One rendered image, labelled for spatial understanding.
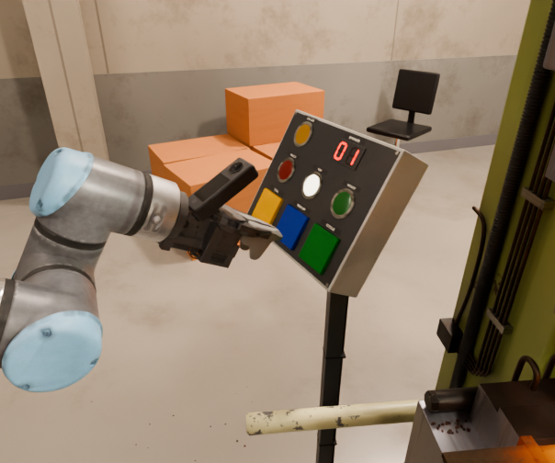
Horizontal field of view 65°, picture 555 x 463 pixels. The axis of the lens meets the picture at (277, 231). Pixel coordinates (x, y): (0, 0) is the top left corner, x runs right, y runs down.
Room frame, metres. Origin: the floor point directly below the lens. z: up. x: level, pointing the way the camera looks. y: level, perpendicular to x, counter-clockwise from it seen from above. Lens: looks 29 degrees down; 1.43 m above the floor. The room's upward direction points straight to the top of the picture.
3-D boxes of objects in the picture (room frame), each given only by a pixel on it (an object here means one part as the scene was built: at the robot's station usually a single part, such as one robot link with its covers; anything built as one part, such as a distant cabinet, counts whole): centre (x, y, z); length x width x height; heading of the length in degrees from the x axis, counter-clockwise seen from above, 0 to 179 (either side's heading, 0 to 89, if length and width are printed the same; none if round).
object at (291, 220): (0.80, -0.03, 1.01); 0.07 x 0.05 x 0.07; 30
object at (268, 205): (0.88, 0.02, 1.01); 0.07 x 0.05 x 0.07; 30
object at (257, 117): (2.95, 0.18, 0.41); 1.45 x 1.11 x 0.81; 110
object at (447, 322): (0.70, -0.36, 0.80); 0.06 x 0.03 x 0.04; 5
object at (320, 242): (0.71, -0.08, 1.01); 0.07 x 0.05 x 0.07; 30
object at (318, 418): (0.64, -0.15, 0.62); 0.44 x 0.05 x 0.05; 95
